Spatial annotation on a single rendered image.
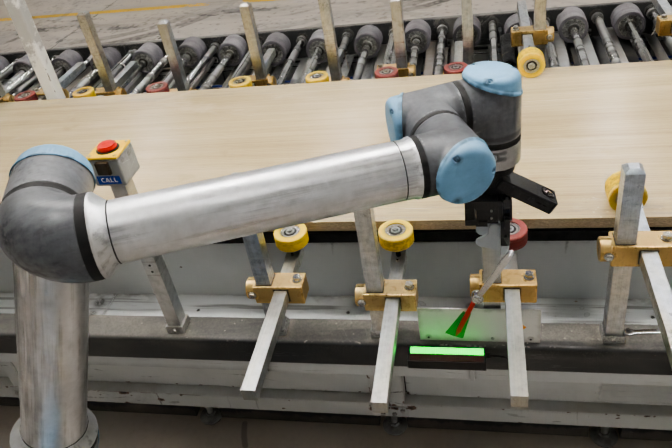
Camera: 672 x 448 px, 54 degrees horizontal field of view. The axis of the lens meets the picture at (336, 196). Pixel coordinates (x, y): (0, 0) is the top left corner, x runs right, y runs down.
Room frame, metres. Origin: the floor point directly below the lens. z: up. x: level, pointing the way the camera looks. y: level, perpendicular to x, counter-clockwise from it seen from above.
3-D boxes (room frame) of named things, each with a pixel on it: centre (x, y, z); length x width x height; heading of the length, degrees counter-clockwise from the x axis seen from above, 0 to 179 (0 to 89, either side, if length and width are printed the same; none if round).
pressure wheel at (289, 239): (1.24, 0.12, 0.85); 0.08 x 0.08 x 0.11
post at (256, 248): (1.14, 0.19, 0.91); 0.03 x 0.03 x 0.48; 75
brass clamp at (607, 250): (0.93, -0.55, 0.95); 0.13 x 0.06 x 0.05; 75
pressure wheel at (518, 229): (1.11, -0.36, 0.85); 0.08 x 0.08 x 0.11
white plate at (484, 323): (0.99, -0.26, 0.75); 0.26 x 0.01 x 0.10; 75
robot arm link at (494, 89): (0.93, -0.27, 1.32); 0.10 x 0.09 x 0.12; 98
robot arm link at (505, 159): (0.93, -0.27, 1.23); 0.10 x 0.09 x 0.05; 165
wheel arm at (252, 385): (1.05, 0.17, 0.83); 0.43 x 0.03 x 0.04; 165
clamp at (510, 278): (1.00, -0.31, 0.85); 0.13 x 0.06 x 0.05; 75
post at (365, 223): (1.07, -0.05, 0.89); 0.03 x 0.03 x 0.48; 75
